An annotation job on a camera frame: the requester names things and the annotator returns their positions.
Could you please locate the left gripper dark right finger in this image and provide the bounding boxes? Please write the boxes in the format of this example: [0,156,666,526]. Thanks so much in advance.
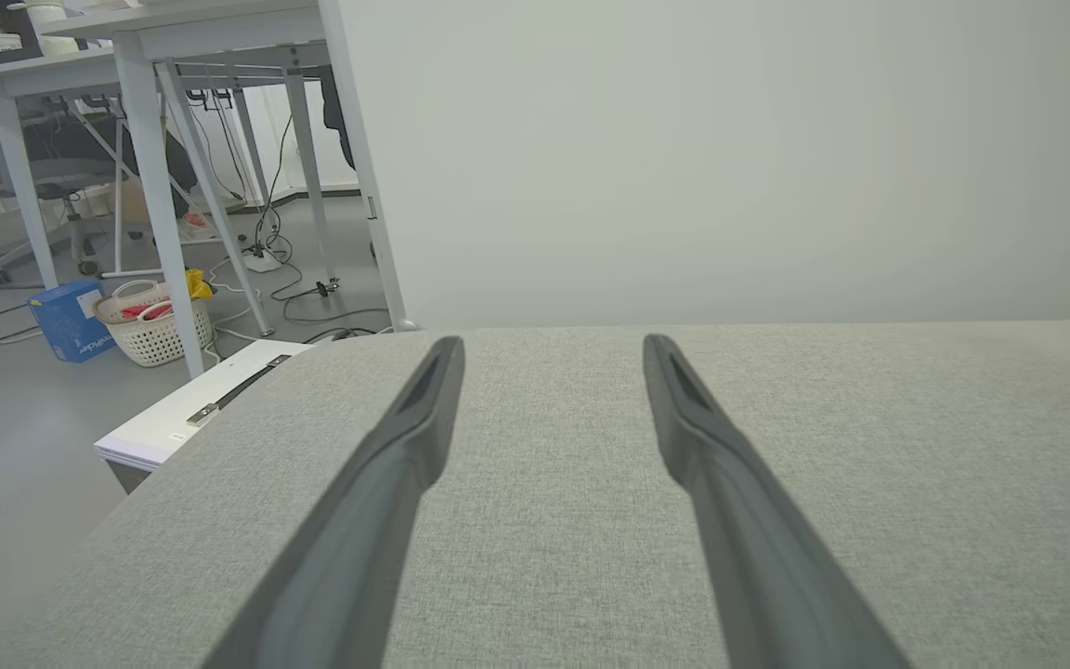
[643,334,913,669]

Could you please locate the black strap with metal buckle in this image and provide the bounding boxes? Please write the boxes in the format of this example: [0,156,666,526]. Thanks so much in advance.
[187,353,293,426]

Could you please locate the white partition panel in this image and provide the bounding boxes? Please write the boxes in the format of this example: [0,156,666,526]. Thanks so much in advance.
[317,0,1070,334]

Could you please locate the white desk with slanted legs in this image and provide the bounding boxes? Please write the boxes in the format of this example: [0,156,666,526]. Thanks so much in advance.
[38,0,341,377]

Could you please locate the blue cardboard box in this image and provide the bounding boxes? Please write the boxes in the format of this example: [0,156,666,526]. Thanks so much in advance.
[27,279,118,363]

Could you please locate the white flat cabinet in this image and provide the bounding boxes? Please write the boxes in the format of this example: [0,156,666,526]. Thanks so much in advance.
[94,338,315,493]

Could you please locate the black floor cable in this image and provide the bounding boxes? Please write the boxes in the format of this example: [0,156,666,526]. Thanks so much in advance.
[270,269,394,328]

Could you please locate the grey office chair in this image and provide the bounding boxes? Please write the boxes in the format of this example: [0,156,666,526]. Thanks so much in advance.
[0,102,127,284]

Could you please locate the white desk with straight leg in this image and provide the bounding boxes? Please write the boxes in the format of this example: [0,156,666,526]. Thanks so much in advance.
[0,51,118,289]

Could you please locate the white perforated laundry basket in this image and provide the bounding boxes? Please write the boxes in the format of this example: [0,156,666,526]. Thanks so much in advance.
[94,279,215,368]

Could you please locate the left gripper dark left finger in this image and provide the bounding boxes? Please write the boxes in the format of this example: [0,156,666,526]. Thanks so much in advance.
[201,335,467,669]

